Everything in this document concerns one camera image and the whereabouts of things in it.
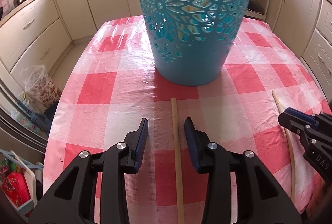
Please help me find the bamboo chopstick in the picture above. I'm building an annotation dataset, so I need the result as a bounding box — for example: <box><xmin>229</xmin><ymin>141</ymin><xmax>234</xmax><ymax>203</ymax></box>
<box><xmin>271</xmin><ymin>89</ymin><xmax>297</xmax><ymax>204</ymax></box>
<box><xmin>171</xmin><ymin>98</ymin><xmax>185</xmax><ymax>224</ymax></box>

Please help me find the floral plastic bin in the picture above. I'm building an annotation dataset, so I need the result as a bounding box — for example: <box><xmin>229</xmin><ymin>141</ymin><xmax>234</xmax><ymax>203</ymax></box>
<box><xmin>20</xmin><ymin>65</ymin><xmax>62</xmax><ymax>108</ymax></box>

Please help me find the red white checkered tablecloth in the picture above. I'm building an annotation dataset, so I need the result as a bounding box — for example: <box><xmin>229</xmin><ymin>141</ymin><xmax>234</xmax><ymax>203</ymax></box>
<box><xmin>43</xmin><ymin>16</ymin><xmax>330</xmax><ymax>223</ymax></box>

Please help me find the teal perforated plastic basket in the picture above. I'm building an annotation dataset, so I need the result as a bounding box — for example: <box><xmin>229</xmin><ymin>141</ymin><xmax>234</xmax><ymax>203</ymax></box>
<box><xmin>139</xmin><ymin>0</ymin><xmax>250</xmax><ymax>86</ymax></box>

